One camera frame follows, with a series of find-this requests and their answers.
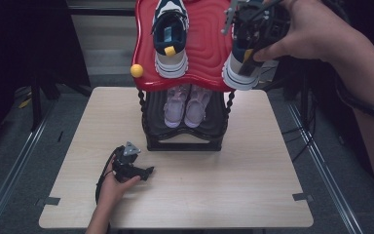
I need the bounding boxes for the dark curtain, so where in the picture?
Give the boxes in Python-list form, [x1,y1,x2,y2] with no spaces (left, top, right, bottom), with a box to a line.
[272,0,374,176]
[0,0,91,154]

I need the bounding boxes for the white and navy sneaker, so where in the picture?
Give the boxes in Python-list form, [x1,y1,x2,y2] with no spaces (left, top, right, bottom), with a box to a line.
[150,0,190,80]
[221,30,281,92]

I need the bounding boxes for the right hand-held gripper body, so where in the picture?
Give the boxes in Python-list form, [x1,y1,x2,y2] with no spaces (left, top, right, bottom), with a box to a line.
[220,0,291,53]

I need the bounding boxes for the black stand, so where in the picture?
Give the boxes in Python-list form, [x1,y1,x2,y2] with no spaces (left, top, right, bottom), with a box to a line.
[28,69,94,133]

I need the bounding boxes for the red and black shoe rack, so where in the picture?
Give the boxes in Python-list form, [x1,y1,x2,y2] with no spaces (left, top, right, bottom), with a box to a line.
[130,0,245,152]

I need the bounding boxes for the black floor cables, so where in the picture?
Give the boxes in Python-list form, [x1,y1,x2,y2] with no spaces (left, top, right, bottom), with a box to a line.
[259,64,318,164]

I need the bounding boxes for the person's right hand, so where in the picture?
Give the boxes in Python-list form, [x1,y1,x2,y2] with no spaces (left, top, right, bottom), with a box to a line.
[252,0,342,63]

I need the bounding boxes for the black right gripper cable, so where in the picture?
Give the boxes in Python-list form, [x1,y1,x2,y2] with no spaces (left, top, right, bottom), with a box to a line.
[324,0,374,124]

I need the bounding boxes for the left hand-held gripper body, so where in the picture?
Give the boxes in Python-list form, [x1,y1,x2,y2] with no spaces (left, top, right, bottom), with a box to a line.
[111,140,141,183]

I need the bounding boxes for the metal floor rail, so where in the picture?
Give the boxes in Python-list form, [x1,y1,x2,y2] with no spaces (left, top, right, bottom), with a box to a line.
[0,103,57,234]
[286,101,366,234]

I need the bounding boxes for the person's left hand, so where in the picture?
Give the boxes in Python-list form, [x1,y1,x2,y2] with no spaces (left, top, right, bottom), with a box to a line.
[98,162,142,209]

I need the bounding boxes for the black tape mark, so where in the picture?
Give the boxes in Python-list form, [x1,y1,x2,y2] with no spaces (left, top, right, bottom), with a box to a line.
[292,192,315,203]
[43,196,61,207]

